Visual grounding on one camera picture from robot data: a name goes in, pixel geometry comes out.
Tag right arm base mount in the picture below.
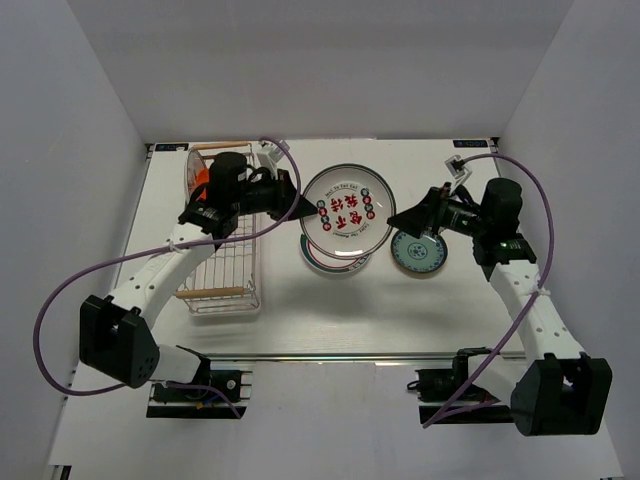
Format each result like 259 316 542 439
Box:
406 348 513 424

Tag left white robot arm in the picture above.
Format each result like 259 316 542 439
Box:
79 151 318 399

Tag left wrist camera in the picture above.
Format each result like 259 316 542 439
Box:
255 140 290 171

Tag white plate green red rim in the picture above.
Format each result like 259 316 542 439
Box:
299 234 371 276

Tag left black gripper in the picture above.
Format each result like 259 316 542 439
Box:
233 170 318 224

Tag orange plate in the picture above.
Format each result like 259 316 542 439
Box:
190 169 209 201

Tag wire dish rack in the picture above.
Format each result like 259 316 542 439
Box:
175 141 260 304

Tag left blue table label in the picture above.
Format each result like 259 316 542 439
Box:
154 143 189 152

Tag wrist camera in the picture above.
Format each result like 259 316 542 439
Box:
255 140 290 171
445 155 472 184

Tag teal blue patterned plate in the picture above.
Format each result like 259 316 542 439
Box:
390 231 448 275

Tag blue table label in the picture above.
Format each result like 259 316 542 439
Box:
453 139 489 149
154 143 189 152

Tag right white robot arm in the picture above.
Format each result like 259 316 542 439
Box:
387 178 613 436

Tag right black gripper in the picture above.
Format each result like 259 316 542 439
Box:
387 182 490 239

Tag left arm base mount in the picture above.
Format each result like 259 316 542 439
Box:
146 367 253 420

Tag white plate red characters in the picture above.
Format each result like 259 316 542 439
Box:
184 149 208 201
300 163 396 260

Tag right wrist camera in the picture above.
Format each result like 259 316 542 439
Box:
445 155 472 184

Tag right blue table label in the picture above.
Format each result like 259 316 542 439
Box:
453 139 489 149

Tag white drip tray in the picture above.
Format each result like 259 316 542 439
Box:
185 295 261 317

